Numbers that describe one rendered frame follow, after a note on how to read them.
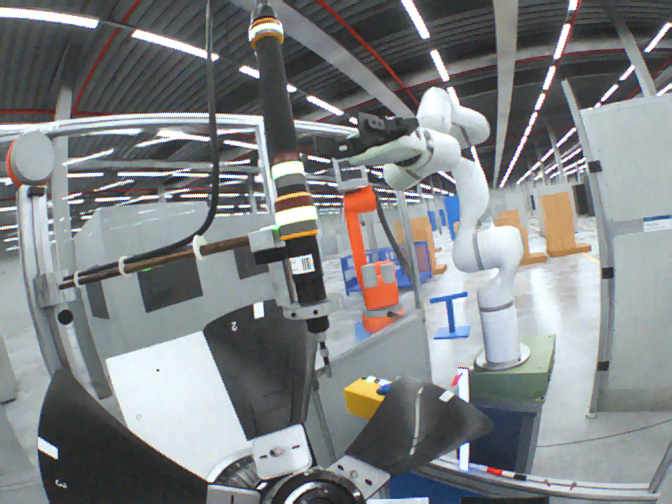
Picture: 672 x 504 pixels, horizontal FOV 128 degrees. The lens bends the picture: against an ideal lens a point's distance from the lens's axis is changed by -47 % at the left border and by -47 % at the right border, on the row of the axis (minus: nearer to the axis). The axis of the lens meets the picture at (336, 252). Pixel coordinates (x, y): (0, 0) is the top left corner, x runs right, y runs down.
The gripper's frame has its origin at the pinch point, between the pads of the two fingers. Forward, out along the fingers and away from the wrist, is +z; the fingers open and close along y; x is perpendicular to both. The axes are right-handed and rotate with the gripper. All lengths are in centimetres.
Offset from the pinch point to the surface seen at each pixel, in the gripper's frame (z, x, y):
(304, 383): 9.7, -32.1, 6.5
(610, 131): -169, 18, -57
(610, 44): -884, 371, -269
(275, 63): 10.3, 8.4, -1.7
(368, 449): 4.8, -46.0, 1.8
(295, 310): 13.3, -19.7, -1.2
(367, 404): -21, -61, 28
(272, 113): 11.3, 1.6, -0.9
